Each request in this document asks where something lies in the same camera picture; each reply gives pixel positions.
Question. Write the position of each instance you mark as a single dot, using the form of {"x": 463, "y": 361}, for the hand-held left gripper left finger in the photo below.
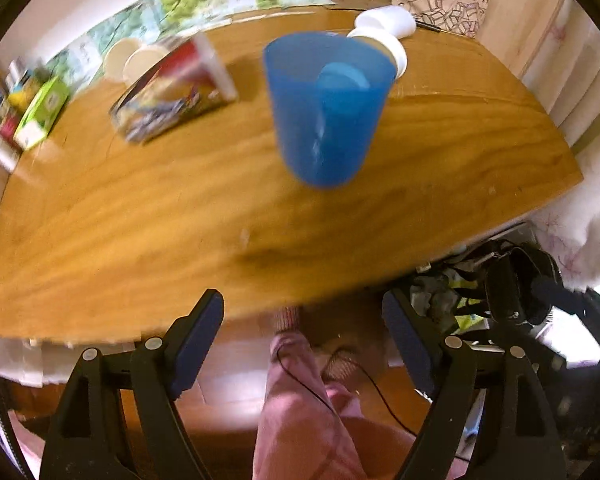
{"x": 200, "y": 332}

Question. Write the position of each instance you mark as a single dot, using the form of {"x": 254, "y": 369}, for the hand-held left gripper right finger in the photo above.
{"x": 405, "y": 332}

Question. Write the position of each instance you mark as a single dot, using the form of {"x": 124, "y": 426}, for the blue plastic cup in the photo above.
{"x": 325, "y": 110}

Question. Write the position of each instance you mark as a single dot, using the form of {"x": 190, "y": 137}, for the white paper cup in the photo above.
{"x": 115, "y": 59}
{"x": 140, "y": 60}
{"x": 387, "y": 22}
{"x": 387, "y": 50}

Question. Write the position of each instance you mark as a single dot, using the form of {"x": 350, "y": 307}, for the person's pink trouser leg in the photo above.
{"x": 305, "y": 410}

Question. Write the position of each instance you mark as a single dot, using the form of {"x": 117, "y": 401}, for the black bag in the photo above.
{"x": 522, "y": 285}

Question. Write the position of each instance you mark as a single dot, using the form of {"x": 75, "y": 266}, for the white floral curtain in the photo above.
{"x": 575, "y": 240}

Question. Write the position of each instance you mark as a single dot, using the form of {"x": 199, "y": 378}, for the colourful snack box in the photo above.
{"x": 172, "y": 90}

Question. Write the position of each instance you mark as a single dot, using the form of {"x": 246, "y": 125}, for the green tissue box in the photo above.
{"x": 42, "y": 112}

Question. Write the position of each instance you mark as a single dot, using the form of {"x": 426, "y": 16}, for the row of small bottles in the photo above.
{"x": 7, "y": 110}

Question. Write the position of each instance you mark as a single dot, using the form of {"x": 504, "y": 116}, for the black pen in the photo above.
{"x": 427, "y": 26}

